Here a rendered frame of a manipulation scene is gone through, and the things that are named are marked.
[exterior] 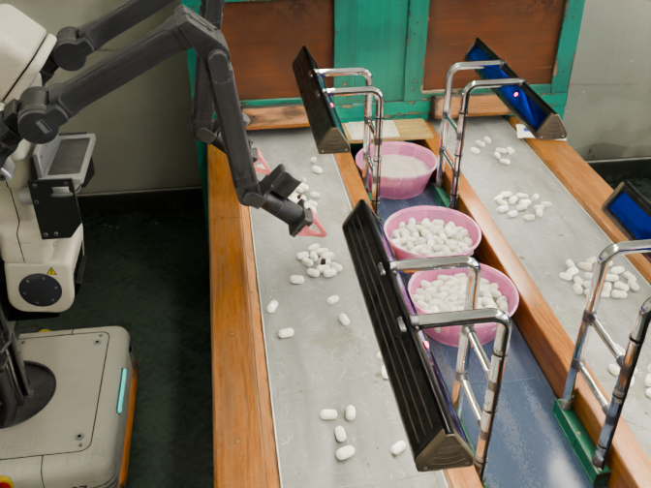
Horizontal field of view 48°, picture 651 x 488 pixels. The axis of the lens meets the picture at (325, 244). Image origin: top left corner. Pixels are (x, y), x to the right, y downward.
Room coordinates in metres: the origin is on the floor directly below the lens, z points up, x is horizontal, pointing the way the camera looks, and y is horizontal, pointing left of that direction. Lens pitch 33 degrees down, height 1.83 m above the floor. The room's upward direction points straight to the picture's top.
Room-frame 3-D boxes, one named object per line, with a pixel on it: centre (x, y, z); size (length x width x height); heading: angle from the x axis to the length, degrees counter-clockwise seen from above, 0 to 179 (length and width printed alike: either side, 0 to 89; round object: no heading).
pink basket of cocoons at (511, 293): (1.41, -0.33, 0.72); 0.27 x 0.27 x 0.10
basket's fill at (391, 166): (2.12, -0.23, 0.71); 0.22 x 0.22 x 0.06
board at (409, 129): (2.34, -0.20, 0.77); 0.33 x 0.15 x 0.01; 98
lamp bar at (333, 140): (1.92, 0.02, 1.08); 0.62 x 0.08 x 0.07; 8
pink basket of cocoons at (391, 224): (1.69, -0.29, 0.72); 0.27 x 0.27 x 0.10
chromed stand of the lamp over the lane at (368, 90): (1.92, -0.06, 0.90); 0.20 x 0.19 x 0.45; 8
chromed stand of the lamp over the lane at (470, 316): (0.96, -0.20, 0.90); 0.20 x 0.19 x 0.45; 8
